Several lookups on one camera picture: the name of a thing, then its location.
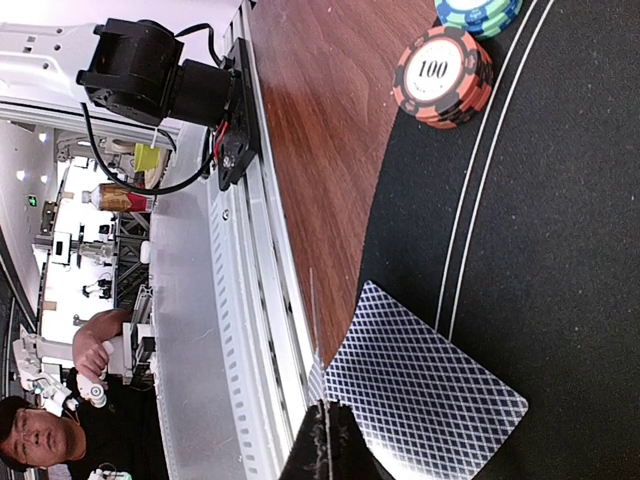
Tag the drink bottle in background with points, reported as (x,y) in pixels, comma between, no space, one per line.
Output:
(114,198)

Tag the green chip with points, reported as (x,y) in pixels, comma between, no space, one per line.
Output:
(483,19)

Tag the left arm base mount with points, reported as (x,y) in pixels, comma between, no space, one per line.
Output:
(237,139)

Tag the person in black shirt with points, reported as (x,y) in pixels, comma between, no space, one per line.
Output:
(124,435)

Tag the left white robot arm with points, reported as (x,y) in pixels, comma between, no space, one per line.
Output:
(134,69)

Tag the round black poker mat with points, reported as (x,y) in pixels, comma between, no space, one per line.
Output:
(517,235)

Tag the yellow cup in background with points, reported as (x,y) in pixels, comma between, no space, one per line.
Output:
(146,158)

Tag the orange chip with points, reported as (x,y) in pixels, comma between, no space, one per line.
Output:
(444,78)

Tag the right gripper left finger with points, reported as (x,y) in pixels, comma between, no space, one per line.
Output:
(309,456)

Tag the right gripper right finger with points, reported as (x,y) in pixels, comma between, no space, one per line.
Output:
(350,457)

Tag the card dealt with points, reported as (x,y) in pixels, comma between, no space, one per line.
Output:
(425,408)

